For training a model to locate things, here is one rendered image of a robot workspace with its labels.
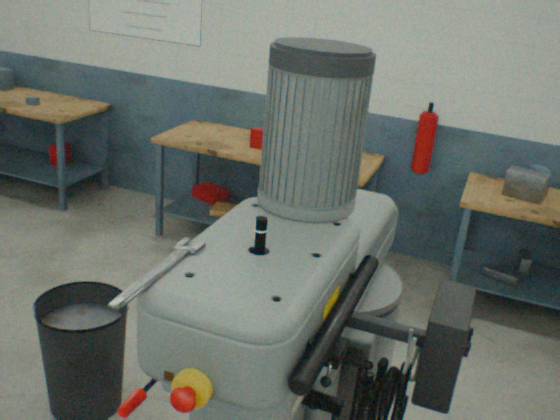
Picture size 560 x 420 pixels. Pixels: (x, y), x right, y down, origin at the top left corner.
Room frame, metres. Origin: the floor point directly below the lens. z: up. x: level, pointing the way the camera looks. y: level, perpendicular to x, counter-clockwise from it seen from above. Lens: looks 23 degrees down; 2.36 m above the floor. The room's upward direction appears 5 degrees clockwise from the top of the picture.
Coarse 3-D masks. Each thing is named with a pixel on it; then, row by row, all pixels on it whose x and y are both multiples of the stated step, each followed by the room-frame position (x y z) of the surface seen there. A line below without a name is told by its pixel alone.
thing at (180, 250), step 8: (184, 240) 0.95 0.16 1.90; (176, 248) 0.92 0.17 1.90; (184, 248) 0.92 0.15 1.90; (192, 248) 0.92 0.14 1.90; (200, 248) 0.93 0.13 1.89; (168, 256) 0.89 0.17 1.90; (176, 256) 0.89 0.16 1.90; (184, 256) 0.90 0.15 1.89; (160, 264) 0.86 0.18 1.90; (168, 264) 0.86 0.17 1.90; (152, 272) 0.83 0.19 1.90; (160, 272) 0.83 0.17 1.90; (144, 280) 0.80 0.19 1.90; (152, 280) 0.81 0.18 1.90; (128, 288) 0.77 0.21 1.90; (136, 288) 0.78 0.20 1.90; (144, 288) 0.78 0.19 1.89; (120, 296) 0.75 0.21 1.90; (128, 296) 0.75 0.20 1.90; (136, 296) 0.76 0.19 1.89; (112, 304) 0.73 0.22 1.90; (120, 304) 0.73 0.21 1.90
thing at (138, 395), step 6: (150, 378) 0.82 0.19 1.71; (144, 384) 0.80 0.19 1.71; (150, 384) 0.81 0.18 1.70; (138, 390) 0.78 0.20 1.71; (144, 390) 0.79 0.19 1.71; (132, 396) 0.77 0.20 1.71; (138, 396) 0.77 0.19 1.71; (144, 396) 0.78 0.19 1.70; (126, 402) 0.75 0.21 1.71; (132, 402) 0.75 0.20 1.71; (138, 402) 0.76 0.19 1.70; (120, 408) 0.74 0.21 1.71; (126, 408) 0.74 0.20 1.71; (132, 408) 0.75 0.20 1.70; (120, 414) 0.74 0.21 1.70; (126, 414) 0.74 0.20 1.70
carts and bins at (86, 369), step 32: (64, 288) 2.87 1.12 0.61; (96, 288) 2.93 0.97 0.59; (64, 320) 2.72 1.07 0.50; (96, 320) 2.75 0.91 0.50; (64, 352) 2.48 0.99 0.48; (96, 352) 2.52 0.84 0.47; (64, 384) 2.50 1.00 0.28; (96, 384) 2.53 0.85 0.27; (64, 416) 2.52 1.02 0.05; (96, 416) 2.54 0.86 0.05
